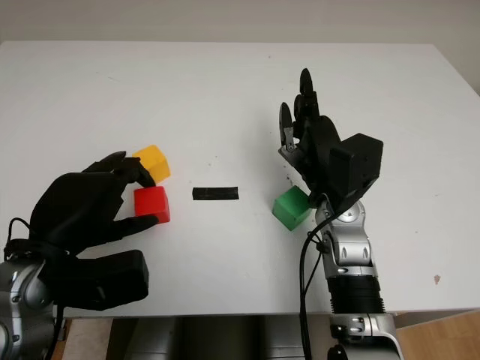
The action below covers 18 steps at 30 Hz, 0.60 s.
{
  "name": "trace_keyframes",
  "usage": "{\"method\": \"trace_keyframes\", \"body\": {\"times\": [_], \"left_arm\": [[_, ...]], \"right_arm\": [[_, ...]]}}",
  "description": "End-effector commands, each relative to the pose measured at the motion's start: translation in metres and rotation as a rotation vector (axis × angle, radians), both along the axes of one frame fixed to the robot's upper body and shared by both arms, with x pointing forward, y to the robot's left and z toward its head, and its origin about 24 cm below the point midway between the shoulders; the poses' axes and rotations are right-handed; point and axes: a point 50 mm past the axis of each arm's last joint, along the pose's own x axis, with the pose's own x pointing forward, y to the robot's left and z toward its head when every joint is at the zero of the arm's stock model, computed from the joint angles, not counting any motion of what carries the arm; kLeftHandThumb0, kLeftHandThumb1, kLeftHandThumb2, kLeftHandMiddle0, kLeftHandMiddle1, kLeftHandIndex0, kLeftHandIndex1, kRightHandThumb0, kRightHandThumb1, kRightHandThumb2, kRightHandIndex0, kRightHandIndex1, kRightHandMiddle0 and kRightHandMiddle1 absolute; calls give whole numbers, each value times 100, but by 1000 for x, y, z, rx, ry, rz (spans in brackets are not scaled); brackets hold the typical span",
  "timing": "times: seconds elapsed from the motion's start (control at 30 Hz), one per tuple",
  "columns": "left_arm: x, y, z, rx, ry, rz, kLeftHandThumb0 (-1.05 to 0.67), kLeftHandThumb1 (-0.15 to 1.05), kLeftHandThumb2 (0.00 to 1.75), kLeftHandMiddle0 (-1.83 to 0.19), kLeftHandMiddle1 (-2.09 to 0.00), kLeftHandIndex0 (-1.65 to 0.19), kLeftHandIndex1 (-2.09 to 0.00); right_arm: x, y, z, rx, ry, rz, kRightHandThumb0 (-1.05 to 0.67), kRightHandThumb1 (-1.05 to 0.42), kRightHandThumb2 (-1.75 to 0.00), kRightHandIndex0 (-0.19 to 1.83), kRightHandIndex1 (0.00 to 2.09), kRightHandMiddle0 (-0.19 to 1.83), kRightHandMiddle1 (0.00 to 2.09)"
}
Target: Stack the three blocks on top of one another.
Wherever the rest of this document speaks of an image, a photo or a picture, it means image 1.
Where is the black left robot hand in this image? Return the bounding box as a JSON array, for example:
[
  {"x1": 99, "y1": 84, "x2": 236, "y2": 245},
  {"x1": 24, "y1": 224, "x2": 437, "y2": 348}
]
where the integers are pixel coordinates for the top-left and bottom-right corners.
[{"x1": 29, "y1": 151, "x2": 158, "y2": 260}]

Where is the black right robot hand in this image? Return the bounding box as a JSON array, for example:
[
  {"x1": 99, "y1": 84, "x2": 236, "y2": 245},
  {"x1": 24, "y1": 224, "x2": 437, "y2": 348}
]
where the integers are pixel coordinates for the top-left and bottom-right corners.
[{"x1": 277, "y1": 68, "x2": 346, "y2": 206}]

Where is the green wooden block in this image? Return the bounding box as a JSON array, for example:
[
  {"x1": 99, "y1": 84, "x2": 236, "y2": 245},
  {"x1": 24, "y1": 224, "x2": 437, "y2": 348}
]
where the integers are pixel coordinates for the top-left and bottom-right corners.
[{"x1": 272, "y1": 186, "x2": 312, "y2": 231}]

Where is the red wooden block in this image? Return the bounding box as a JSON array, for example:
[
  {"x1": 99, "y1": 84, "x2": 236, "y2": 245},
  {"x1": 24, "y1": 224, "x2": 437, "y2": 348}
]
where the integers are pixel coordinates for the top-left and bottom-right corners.
[{"x1": 133, "y1": 186, "x2": 171, "y2": 225}]

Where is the yellow wooden block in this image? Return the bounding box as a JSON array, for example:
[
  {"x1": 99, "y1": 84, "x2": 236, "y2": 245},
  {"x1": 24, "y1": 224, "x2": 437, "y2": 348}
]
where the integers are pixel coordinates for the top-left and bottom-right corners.
[{"x1": 131, "y1": 144, "x2": 172, "y2": 185}]

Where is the black tape strip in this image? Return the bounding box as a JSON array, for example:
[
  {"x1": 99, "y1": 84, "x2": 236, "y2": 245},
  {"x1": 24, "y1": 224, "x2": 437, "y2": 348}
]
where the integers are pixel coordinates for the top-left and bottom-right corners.
[{"x1": 191, "y1": 185, "x2": 239, "y2": 202}]

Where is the dark grey robot torso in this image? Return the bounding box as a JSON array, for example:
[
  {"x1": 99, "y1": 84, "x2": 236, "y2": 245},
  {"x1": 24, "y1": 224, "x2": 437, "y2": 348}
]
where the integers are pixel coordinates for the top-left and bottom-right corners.
[{"x1": 108, "y1": 316, "x2": 335, "y2": 360}]

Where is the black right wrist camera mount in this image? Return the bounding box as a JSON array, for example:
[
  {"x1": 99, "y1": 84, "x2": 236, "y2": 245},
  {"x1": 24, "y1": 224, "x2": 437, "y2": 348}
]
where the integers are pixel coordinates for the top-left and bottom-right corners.
[{"x1": 328, "y1": 133, "x2": 384, "y2": 213}]

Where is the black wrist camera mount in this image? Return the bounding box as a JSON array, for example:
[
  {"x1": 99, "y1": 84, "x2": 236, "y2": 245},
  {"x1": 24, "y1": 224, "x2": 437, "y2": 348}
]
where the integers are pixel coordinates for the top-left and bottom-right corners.
[
  {"x1": 39, "y1": 249, "x2": 151, "y2": 311},
  {"x1": 328, "y1": 133, "x2": 384, "y2": 213}
]

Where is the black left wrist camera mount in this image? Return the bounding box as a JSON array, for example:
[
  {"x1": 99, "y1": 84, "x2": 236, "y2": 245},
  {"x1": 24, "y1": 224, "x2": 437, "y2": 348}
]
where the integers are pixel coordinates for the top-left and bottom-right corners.
[{"x1": 39, "y1": 249, "x2": 151, "y2": 311}]

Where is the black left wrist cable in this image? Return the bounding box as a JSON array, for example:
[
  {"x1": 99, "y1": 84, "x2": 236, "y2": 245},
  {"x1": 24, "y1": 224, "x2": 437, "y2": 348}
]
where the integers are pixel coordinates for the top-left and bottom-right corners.
[{"x1": 2, "y1": 217, "x2": 72, "y2": 360}]

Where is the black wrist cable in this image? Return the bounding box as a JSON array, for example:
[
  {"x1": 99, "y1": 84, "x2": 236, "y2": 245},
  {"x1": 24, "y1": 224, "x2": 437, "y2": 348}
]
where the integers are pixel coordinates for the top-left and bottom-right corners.
[
  {"x1": 2, "y1": 217, "x2": 72, "y2": 360},
  {"x1": 298, "y1": 202, "x2": 338, "y2": 360}
]

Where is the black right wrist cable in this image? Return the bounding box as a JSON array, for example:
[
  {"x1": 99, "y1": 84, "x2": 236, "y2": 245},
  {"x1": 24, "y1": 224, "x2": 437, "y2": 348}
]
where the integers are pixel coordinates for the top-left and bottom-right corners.
[{"x1": 298, "y1": 202, "x2": 338, "y2": 360}]

